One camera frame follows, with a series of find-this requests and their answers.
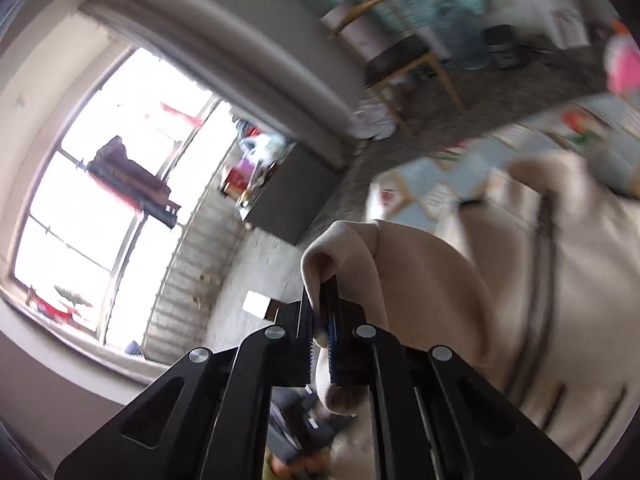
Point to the fruit print tablecloth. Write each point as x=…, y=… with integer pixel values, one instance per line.
x=450, y=170

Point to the white plastic bag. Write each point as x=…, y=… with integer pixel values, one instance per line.
x=375, y=120

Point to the dark hanging garment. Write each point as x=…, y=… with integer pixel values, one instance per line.
x=130, y=175

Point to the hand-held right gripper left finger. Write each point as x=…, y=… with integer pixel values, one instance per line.
x=295, y=345

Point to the grey curtain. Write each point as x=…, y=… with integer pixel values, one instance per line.
x=225, y=25

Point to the assorted household clutter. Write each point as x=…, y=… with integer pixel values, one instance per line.
x=255, y=160

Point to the wooden chair with dark seat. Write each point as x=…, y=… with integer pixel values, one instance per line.
x=395, y=60

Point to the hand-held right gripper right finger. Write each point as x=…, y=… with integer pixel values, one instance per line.
x=336, y=355

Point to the pale tall cylinder container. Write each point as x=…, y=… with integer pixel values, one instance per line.
x=365, y=35

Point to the pink floral blanket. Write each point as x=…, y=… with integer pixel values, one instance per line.
x=625, y=70

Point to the black rice cooker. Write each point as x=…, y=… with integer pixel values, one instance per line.
x=505, y=45

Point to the dark grey cabinet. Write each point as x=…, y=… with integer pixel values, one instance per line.
x=290, y=195

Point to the small cardboard box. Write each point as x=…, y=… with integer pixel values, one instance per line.
x=260, y=305

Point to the cream zip jacket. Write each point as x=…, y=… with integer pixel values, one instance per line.
x=450, y=310

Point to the white water dispenser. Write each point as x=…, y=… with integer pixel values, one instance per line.
x=570, y=25

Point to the empty blue water jug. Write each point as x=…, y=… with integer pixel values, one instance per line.
x=462, y=40

